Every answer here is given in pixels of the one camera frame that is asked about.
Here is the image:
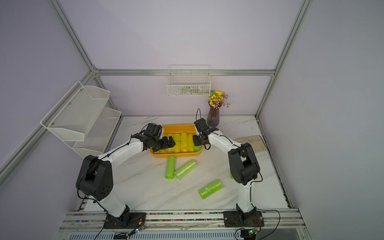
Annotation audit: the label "yellow trash bag roll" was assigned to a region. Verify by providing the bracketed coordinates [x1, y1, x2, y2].
[181, 133, 189, 153]
[164, 134, 174, 154]
[173, 134, 181, 153]
[188, 134, 195, 152]

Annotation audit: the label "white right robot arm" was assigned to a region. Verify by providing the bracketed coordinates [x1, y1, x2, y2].
[193, 131, 261, 222]

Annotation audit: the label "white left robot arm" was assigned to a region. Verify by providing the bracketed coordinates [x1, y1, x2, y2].
[76, 134, 176, 218]

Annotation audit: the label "yellow plastic storage box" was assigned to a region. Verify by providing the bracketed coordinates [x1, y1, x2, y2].
[150, 124, 202, 158]

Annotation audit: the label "purple glass vase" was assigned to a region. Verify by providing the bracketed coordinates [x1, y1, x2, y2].
[207, 105, 222, 127]

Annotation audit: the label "yellow and purple flowers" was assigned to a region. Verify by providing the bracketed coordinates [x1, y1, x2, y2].
[208, 90, 231, 109]

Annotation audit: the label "beige work glove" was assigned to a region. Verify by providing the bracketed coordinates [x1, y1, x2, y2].
[235, 135, 268, 153]

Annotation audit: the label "white mesh lower shelf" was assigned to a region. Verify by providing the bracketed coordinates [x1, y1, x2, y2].
[72, 108, 121, 158]

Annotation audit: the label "white mesh shelf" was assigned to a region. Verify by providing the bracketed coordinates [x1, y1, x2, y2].
[72, 108, 121, 158]
[40, 82, 110, 142]

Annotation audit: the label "white mesh upper shelf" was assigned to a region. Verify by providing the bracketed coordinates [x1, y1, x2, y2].
[40, 82, 110, 142]

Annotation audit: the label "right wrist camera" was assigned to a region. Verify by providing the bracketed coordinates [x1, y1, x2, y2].
[194, 118, 210, 135]

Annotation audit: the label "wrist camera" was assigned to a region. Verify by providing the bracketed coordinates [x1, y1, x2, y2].
[144, 123, 163, 139]
[194, 118, 210, 135]

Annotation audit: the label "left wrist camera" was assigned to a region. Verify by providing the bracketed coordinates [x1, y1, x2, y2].
[144, 123, 163, 139]

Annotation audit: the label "white wire wall basket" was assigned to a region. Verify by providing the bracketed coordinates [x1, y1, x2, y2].
[167, 65, 211, 97]

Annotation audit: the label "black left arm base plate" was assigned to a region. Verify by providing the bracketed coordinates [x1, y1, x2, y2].
[104, 212, 147, 230]

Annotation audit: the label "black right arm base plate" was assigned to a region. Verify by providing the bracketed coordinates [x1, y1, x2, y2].
[223, 211, 265, 228]

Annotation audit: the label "aluminium rail frame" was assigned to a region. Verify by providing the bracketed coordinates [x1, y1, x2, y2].
[55, 209, 311, 240]

